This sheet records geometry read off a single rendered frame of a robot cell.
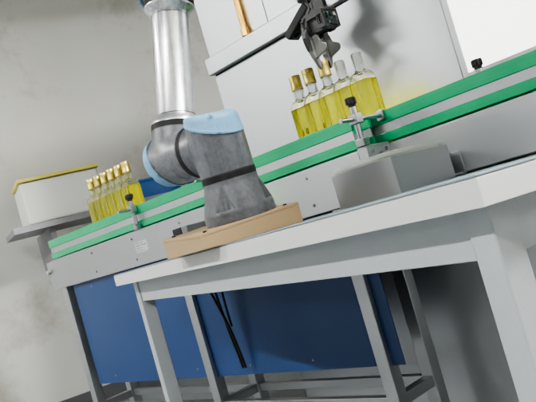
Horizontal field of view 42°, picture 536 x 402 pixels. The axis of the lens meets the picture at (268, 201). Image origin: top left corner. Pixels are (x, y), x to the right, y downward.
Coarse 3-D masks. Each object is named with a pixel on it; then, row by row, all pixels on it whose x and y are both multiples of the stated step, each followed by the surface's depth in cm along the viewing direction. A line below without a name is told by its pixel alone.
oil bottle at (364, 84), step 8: (360, 72) 186; (368, 72) 186; (352, 80) 187; (360, 80) 185; (368, 80) 185; (376, 80) 188; (352, 88) 188; (360, 88) 186; (368, 88) 185; (376, 88) 187; (360, 96) 186; (368, 96) 184; (376, 96) 186; (360, 104) 187; (368, 104) 185; (376, 104) 185; (368, 112) 185
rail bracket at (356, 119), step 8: (352, 104) 172; (352, 112) 173; (360, 112) 173; (376, 112) 180; (344, 120) 169; (352, 120) 171; (360, 120) 172; (360, 128) 172; (360, 136) 172; (360, 144) 172; (368, 144) 173
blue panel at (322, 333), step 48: (96, 288) 281; (288, 288) 203; (336, 288) 190; (96, 336) 287; (144, 336) 261; (192, 336) 240; (240, 336) 222; (288, 336) 206; (336, 336) 193; (384, 336) 181
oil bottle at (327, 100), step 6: (330, 84) 195; (324, 90) 195; (330, 90) 193; (324, 96) 195; (330, 96) 193; (324, 102) 195; (330, 102) 194; (336, 102) 193; (324, 108) 195; (330, 108) 194; (336, 108) 193; (324, 114) 196; (330, 114) 194; (336, 114) 193; (330, 120) 195; (336, 120) 193
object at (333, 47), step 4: (324, 36) 197; (328, 36) 197; (320, 40) 198; (324, 40) 198; (328, 40) 197; (328, 44) 197; (332, 44) 197; (336, 44) 196; (328, 48) 198; (332, 48) 197; (336, 48) 196; (340, 48) 195; (324, 52) 198; (328, 52) 198; (332, 52) 197; (336, 52) 196; (324, 56) 198; (328, 56) 197; (332, 56) 197; (328, 60) 197; (332, 60) 198; (332, 64) 198
